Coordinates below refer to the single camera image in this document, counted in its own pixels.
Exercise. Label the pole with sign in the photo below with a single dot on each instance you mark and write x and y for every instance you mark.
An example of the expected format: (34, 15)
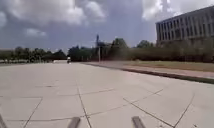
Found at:
(98, 50)

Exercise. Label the row of trees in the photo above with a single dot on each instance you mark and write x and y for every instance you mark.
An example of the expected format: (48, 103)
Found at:
(31, 54)
(155, 51)

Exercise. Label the dark kerb strip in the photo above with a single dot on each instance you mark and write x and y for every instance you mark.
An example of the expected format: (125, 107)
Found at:
(168, 75)

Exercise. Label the robot's own part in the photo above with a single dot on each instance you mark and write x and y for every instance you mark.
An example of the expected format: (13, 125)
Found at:
(74, 122)
(138, 122)

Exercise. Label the grass patch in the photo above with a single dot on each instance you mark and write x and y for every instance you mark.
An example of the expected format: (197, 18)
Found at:
(181, 66)

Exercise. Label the grey building with windows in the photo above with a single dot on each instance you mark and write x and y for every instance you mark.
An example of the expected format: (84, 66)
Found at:
(191, 28)

